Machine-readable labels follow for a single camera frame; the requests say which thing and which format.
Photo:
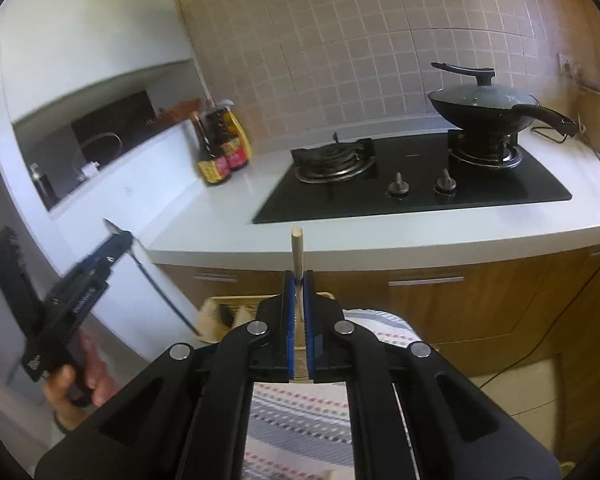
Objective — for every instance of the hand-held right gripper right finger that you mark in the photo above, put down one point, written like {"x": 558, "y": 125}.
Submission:
{"x": 310, "y": 325}

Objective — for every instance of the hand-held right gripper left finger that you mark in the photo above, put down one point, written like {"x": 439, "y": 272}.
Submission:
{"x": 291, "y": 320}

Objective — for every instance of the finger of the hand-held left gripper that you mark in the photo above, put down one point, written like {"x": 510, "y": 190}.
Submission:
{"x": 114, "y": 247}

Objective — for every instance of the person's left hand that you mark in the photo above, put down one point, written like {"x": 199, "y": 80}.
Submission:
{"x": 92, "y": 360}

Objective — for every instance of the small dark bottle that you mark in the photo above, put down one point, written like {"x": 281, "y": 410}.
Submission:
{"x": 43, "y": 185}

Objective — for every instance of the striped cloth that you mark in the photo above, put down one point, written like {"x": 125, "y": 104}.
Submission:
{"x": 300, "y": 420}

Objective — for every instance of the black panel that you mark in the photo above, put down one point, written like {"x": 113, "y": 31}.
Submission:
{"x": 115, "y": 117}

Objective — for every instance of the dark sauce bottle yellow label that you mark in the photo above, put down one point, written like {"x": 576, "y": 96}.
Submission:
{"x": 211, "y": 157}

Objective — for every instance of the brown bag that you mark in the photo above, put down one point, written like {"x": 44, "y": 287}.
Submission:
{"x": 180, "y": 110}

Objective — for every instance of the dark sauce bottle red label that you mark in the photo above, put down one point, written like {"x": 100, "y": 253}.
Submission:
{"x": 230, "y": 145}

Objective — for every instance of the stove burner grate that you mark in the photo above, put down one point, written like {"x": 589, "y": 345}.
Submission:
{"x": 485, "y": 152}
{"x": 332, "y": 162}

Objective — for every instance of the grey stove knob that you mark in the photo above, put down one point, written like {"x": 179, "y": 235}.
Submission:
{"x": 398, "y": 186}
{"x": 445, "y": 184}

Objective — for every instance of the black glass gas stove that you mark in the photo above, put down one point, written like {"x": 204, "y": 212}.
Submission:
{"x": 415, "y": 195}

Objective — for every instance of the wooden kitchen cabinet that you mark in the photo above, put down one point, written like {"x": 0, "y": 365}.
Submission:
{"x": 480, "y": 310}

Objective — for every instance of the yellow oil bottle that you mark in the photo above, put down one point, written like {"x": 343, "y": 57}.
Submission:
{"x": 242, "y": 135}

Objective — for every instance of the black wok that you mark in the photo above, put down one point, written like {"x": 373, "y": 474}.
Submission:
{"x": 485, "y": 112}

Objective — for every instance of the glass wok lid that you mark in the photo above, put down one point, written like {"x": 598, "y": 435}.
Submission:
{"x": 480, "y": 95}

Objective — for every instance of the white wall socket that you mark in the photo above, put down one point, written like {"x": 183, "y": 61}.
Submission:
{"x": 569, "y": 65}

